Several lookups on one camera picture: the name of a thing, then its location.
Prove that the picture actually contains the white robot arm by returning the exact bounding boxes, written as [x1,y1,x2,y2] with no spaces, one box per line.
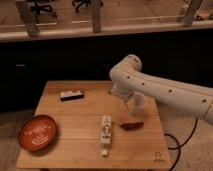
[109,54,213,125]

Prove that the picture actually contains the clear plastic cup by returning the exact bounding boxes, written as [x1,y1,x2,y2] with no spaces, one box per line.
[131,93,146,115]

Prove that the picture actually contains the dark red dried pepper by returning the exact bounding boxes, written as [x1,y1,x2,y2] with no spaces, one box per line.
[120,122,144,131]

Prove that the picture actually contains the white bottle with label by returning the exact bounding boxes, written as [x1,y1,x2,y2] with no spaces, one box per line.
[100,115,112,157]

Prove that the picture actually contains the black and white eraser block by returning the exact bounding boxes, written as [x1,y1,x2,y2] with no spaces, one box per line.
[60,89,84,101]

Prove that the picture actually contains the orange round bowl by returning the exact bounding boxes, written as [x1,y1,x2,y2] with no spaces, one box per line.
[18,115,57,152]

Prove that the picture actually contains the black office chair right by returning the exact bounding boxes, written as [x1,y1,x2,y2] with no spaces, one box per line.
[72,0,104,13]

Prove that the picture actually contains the black office chair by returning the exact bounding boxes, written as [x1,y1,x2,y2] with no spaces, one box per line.
[26,0,57,23]
[72,0,104,13]

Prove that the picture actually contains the black office chair left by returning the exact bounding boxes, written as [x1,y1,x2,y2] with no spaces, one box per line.
[26,0,57,23]

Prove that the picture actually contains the black cable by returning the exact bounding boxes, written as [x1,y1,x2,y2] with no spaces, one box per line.
[164,117,199,171]

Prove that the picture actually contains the metal frame post right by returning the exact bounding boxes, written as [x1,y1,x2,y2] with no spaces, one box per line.
[181,0,203,27]

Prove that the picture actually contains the metal frame post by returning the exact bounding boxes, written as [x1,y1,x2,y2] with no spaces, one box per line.
[14,0,39,37]
[91,0,101,33]
[181,0,203,27]

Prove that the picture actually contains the metal frame post middle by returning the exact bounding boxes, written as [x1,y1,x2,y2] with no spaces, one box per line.
[91,0,101,33]

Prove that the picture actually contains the metal frame post left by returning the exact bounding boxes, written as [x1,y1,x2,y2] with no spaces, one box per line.
[14,0,39,37]

